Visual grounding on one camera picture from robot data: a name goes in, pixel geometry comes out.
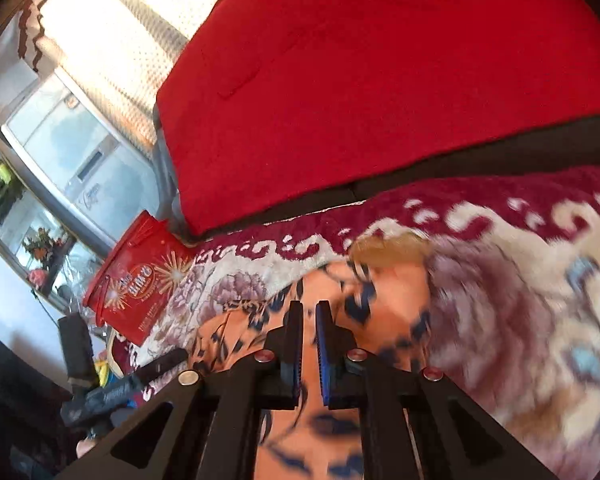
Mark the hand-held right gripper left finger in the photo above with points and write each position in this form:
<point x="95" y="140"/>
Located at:
<point x="296" y="355"/>

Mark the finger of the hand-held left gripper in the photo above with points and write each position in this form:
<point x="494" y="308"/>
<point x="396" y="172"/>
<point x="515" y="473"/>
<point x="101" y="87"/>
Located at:
<point x="162" y="364"/>

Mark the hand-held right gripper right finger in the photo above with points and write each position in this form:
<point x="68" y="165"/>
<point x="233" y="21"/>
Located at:
<point x="324" y="360"/>

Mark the orange floral blouse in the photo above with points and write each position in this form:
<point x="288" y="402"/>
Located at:
<point x="380" y="300"/>

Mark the clear plastic wrap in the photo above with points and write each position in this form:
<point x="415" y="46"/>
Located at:
<point x="75" y="270"/>

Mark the red gift box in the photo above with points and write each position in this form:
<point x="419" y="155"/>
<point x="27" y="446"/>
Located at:
<point x="135" y="280"/>

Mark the standing air conditioner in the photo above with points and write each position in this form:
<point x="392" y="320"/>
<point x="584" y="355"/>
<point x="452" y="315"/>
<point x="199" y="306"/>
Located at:
<point x="80" y="150"/>

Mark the floral printed blanket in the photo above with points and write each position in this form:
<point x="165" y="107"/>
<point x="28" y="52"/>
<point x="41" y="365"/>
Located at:
<point x="530" y="310"/>

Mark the dark leather sofa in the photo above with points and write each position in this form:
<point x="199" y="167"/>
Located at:
<point x="480" y="160"/>

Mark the red blanket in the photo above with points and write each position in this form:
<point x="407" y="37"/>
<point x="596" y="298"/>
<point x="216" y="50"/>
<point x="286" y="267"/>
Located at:
<point x="380" y="85"/>

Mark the red curtain valance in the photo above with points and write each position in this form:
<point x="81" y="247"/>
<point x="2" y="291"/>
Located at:
<point x="32" y="35"/>

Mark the dotted cream curtain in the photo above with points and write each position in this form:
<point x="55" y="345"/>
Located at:
<point x="130" y="35"/>

